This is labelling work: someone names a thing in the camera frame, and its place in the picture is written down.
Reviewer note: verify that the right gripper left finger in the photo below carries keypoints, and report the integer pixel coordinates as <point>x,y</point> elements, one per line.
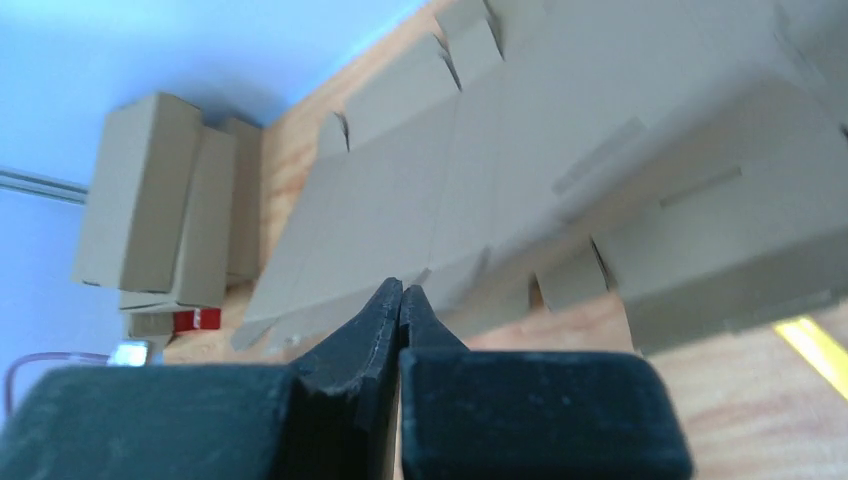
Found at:
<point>323,416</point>

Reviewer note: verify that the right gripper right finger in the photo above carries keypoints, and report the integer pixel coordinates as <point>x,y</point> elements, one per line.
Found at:
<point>530,414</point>

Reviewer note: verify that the red plastic tray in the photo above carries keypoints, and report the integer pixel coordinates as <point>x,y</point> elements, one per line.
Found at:
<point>197,319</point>

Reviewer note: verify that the flat-lying folded cardboard box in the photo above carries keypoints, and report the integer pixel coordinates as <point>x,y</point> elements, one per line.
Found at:
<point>244,240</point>

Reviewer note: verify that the yellow plastic triangle piece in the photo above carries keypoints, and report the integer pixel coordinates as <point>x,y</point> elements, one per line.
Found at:
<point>818,348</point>

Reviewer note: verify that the left aluminium corner post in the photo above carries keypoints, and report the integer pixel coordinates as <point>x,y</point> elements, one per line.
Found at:
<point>42,186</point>

